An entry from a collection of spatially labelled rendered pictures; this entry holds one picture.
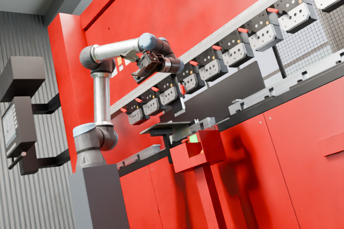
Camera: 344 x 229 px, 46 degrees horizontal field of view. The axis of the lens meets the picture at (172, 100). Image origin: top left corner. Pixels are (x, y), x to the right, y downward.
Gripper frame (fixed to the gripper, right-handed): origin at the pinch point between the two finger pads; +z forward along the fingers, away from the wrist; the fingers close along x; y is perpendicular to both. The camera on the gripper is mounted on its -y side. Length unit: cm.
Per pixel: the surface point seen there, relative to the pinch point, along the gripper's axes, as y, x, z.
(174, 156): -22.1, 36.9, -25.5
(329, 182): 25, 84, -47
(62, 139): -269, -134, -164
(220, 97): -39, -12, -129
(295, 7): 57, 11, -62
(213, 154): -6, 47, -31
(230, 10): 29, -19, -68
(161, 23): -16, -57, -77
